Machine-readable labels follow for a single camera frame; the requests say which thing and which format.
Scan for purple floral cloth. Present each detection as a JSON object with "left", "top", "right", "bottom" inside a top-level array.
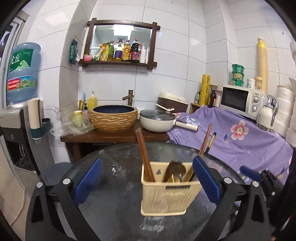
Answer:
[{"left": 167, "top": 106, "right": 293, "bottom": 184}]

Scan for clear plastic bag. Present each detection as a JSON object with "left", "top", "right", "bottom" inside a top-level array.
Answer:
[{"left": 50, "top": 108, "right": 95, "bottom": 137}]

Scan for shiny metal spoon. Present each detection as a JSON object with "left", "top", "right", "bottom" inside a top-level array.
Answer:
[{"left": 166, "top": 162, "right": 186, "bottom": 183}]

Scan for white paper towel rolls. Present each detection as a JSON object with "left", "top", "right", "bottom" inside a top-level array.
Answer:
[{"left": 273, "top": 77, "right": 295, "bottom": 148}]

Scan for white water dispenser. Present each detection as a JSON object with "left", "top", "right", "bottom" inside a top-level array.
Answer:
[{"left": 1, "top": 102, "right": 54, "bottom": 189}]

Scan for round glass table top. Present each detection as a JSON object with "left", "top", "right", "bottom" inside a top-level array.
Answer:
[{"left": 43, "top": 141, "right": 246, "bottom": 241}]

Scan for grey plastic spoon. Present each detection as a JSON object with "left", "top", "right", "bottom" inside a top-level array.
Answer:
[{"left": 163, "top": 160, "right": 176, "bottom": 183}]

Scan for blue water jug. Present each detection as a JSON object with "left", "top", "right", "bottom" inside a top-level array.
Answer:
[{"left": 6, "top": 42, "right": 41, "bottom": 103}]

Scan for dark soy sauce bottle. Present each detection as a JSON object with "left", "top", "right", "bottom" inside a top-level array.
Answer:
[{"left": 129, "top": 38, "right": 142, "bottom": 63}]

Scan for yellow soap dispenser bottle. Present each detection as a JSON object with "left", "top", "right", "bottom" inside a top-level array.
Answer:
[{"left": 87, "top": 91, "right": 97, "bottom": 110}]

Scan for brown glass bottle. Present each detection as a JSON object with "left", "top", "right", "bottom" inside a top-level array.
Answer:
[{"left": 208, "top": 89, "right": 216, "bottom": 108}]

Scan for yellow roll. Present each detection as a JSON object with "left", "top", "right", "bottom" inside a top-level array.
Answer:
[{"left": 199, "top": 74, "right": 210, "bottom": 105}]

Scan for black chopstick with gold band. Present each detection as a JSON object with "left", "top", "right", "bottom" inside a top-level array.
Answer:
[{"left": 183, "top": 123, "right": 212, "bottom": 182}]

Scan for dark wooden counter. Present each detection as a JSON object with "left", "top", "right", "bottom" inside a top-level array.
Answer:
[{"left": 60, "top": 120, "right": 169, "bottom": 162}]

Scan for wooden framed wall shelf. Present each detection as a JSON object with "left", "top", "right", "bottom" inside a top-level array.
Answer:
[{"left": 79, "top": 18, "right": 161, "bottom": 70}]

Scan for stack of green bowls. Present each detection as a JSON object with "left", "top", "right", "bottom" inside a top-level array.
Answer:
[{"left": 231, "top": 64, "right": 244, "bottom": 87}]

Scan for brass faucet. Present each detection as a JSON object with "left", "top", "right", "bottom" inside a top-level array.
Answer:
[{"left": 122, "top": 89, "right": 134, "bottom": 106}]

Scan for tall beige rolled mat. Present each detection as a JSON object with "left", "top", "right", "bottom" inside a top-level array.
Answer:
[{"left": 257, "top": 37, "right": 268, "bottom": 94}]

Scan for white microwave oven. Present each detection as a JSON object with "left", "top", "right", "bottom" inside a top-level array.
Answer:
[{"left": 220, "top": 85, "right": 268, "bottom": 121}]

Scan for woven-pattern basin sink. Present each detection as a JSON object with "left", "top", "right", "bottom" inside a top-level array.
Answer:
[{"left": 89, "top": 105, "right": 138, "bottom": 133}]

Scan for white frying pan with lid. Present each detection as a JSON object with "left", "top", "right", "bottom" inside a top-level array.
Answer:
[{"left": 139, "top": 109, "right": 198, "bottom": 133}]

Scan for paper cup holder teal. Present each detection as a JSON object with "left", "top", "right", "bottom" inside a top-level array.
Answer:
[{"left": 27, "top": 97, "right": 53, "bottom": 141}]

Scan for beige heart-pattern utensil holder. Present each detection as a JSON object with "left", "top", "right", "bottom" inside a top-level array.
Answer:
[{"left": 140, "top": 162, "right": 202, "bottom": 216}]

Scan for brown white rice cooker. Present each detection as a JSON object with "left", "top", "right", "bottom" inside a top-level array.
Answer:
[{"left": 157, "top": 92, "right": 188, "bottom": 113}]

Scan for white electric kettle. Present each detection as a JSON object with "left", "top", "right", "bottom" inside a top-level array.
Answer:
[{"left": 256, "top": 95, "right": 278, "bottom": 132}]

